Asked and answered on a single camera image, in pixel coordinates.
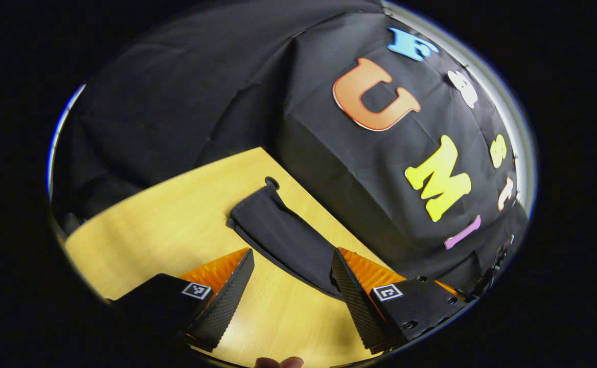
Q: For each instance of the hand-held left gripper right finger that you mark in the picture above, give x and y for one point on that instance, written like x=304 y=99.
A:
x=360 y=306

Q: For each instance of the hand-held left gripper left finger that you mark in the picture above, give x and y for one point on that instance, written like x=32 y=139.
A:
x=224 y=306

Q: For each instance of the dark jeans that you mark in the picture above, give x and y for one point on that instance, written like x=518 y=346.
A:
x=283 y=230

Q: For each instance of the black backdrop cloth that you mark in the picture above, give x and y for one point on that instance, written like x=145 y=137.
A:
x=227 y=76

